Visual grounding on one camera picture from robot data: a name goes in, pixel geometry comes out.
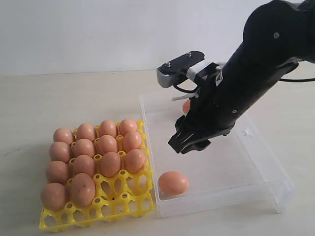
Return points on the clear plastic storage box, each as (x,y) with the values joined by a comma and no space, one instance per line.
(234,169)

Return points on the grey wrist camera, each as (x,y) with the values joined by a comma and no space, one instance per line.
(186,66)

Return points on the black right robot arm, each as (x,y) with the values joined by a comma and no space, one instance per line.
(276,36)

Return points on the brown egg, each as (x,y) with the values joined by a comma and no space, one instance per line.
(132,140)
(54,196)
(186,107)
(57,172)
(84,164)
(84,147)
(60,151)
(127,125)
(135,161)
(107,143)
(173,183)
(64,135)
(108,127)
(110,164)
(86,131)
(82,190)

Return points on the yellow plastic egg tray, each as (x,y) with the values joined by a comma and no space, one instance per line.
(123,195)

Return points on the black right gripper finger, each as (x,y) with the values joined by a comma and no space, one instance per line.
(193,144)
(176,140)

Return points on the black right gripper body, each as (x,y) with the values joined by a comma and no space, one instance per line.
(227,94)

